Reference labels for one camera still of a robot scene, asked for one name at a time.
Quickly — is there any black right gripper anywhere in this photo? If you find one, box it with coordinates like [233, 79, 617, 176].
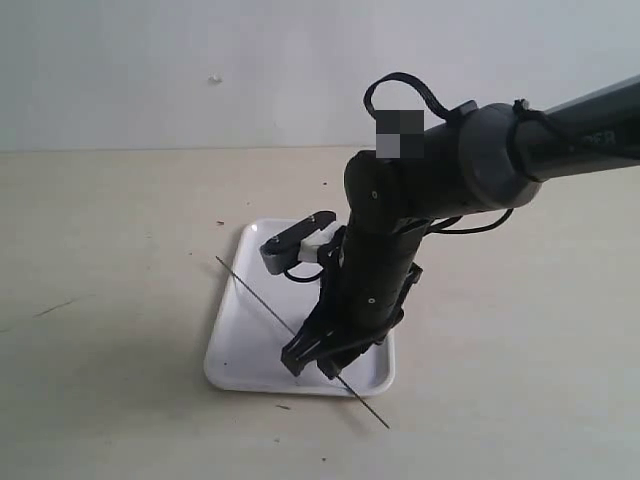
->
[281, 219, 423, 379]

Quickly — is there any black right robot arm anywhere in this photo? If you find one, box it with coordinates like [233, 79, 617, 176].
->
[281, 72, 639, 378]

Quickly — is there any white rectangular plastic tray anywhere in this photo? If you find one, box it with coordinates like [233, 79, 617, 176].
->
[204, 218, 395, 397]

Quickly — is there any thin metal skewer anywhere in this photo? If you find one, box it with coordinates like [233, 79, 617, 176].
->
[215, 255, 391, 430]

